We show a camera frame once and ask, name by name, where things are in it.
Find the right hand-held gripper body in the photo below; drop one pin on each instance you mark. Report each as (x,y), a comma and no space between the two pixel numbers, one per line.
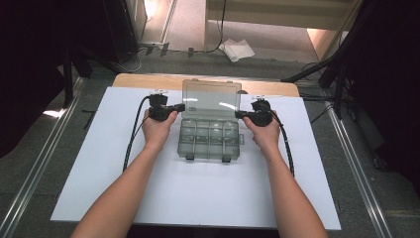
(261,114)

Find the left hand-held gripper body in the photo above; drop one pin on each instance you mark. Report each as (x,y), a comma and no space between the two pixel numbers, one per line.
(159,107)

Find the clear plastic compartment box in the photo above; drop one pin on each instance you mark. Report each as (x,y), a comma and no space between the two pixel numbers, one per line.
(208,135)

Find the person's right hand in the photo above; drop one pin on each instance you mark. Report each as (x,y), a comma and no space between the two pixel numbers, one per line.
(265,137)

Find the person's left hand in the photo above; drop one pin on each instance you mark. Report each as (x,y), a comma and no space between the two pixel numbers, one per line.
(157,132)

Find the small dark round object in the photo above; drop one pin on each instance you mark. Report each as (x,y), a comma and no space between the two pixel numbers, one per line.
(243,92)

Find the crumpled white paper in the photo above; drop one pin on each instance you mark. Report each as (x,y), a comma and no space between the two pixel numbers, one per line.
(237,49)

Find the white board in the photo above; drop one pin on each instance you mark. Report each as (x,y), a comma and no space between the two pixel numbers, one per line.
(99,148)

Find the black tripod stand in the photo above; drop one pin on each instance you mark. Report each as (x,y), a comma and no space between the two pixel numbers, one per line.
(338,92)

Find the dark cabinet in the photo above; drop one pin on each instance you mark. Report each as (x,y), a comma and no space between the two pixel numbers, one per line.
(119,26)

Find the black metal stand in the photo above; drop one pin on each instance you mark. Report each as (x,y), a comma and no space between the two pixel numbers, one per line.
(68,82)

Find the beige wooden cabinet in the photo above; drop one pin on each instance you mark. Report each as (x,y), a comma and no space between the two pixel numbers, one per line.
(264,13)

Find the aluminium floor rail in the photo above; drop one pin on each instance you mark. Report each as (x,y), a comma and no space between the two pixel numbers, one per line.
(358,172)
(37,172)

